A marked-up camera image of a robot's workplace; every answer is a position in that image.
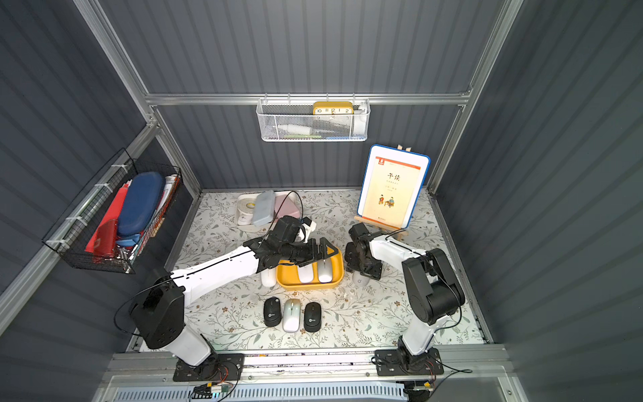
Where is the black mouse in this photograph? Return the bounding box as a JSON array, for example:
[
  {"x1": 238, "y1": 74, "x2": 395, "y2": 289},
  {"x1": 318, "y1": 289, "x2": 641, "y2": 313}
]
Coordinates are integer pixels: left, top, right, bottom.
[
  {"x1": 263, "y1": 296, "x2": 282, "y2": 328},
  {"x1": 303, "y1": 301, "x2": 323, "y2": 333}
]

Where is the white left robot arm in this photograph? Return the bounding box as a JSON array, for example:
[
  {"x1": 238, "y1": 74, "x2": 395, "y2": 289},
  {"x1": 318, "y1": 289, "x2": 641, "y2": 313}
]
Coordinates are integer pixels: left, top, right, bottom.
[{"x1": 129, "y1": 215, "x2": 339, "y2": 367}]

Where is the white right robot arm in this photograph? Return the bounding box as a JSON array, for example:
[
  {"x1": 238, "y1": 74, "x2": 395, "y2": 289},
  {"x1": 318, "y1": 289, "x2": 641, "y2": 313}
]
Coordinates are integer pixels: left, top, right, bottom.
[{"x1": 344, "y1": 223, "x2": 466, "y2": 359}]

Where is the yellow storage box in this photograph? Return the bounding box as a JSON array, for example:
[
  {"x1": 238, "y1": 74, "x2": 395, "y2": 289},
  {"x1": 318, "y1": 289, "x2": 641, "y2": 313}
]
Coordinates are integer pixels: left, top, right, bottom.
[{"x1": 276, "y1": 251, "x2": 345, "y2": 291}]

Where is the silver mouse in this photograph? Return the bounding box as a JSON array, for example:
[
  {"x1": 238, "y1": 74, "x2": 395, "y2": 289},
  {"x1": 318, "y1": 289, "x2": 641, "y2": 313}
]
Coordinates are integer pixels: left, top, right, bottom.
[{"x1": 282, "y1": 299, "x2": 301, "y2": 333}]

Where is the white tray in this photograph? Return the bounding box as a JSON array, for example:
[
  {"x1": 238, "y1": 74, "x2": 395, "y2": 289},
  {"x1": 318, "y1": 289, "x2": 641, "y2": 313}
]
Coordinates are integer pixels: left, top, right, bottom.
[{"x1": 235, "y1": 191, "x2": 301, "y2": 232}]

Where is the grey pencil case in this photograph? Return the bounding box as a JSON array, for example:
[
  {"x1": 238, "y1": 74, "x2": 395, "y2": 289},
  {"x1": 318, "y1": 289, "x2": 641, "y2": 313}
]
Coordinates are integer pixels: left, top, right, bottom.
[{"x1": 252, "y1": 190, "x2": 276, "y2": 226}]

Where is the pink case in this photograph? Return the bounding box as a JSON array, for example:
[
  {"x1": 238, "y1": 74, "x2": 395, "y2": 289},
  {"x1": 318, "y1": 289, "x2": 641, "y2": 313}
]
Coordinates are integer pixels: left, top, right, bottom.
[{"x1": 274, "y1": 194, "x2": 301, "y2": 219}]

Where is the white tape roll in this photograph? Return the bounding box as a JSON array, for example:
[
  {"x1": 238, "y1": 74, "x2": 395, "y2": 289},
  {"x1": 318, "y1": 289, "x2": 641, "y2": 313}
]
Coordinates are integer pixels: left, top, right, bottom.
[{"x1": 236, "y1": 194, "x2": 256, "y2": 226}]

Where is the beige book with red stripe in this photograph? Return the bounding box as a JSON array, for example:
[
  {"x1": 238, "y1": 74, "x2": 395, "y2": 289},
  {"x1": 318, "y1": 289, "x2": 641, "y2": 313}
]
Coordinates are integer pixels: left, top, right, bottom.
[{"x1": 360, "y1": 157, "x2": 421, "y2": 228}]

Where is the floral table mat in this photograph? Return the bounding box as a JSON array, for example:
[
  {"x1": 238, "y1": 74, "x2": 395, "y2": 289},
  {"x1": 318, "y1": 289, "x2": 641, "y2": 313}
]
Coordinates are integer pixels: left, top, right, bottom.
[{"x1": 169, "y1": 190, "x2": 485, "y2": 350}]

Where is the yellow clock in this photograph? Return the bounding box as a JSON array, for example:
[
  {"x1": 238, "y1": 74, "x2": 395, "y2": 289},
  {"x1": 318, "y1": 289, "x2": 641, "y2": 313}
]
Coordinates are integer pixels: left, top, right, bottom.
[{"x1": 313, "y1": 100, "x2": 354, "y2": 117}]

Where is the blue oval case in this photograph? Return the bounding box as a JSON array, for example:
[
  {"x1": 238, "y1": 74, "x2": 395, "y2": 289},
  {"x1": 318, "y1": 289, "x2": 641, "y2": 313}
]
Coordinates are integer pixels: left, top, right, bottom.
[{"x1": 117, "y1": 172, "x2": 165, "y2": 238}]

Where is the small circuit board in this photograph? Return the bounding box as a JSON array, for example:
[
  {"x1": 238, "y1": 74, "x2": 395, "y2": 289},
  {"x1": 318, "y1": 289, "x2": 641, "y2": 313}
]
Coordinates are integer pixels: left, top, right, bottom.
[{"x1": 188, "y1": 382, "x2": 236, "y2": 401}]

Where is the red folder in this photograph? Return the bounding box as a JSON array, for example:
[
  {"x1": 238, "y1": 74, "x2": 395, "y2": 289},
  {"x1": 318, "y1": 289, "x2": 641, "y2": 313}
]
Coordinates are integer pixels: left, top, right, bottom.
[{"x1": 85, "y1": 182, "x2": 130, "y2": 258}]

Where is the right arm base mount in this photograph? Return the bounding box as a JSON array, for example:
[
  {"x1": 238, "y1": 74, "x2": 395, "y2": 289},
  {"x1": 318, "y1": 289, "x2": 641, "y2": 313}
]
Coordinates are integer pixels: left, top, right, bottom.
[{"x1": 371, "y1": 348, "x2": 445, "y2": 377}]

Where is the white wire wall basket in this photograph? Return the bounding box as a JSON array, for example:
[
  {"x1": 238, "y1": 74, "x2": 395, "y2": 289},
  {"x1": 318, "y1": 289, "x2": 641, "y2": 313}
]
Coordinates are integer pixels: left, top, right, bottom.
[{"x1": 256, "y1": 97, "x2": 371, "y2": 142}]

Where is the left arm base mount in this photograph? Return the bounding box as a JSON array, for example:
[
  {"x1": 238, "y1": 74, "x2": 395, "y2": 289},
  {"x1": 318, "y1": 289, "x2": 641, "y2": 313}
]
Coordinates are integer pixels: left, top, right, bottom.
[{"x1": 172, "y1": 353, "x2": 245, "y2": 384}]

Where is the black wire side basket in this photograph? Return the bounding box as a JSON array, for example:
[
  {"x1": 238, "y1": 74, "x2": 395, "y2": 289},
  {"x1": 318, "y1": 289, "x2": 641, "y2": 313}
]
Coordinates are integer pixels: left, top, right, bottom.
[{"x1": 43, "y1": 150, "x2": 183, "y2": 275}]

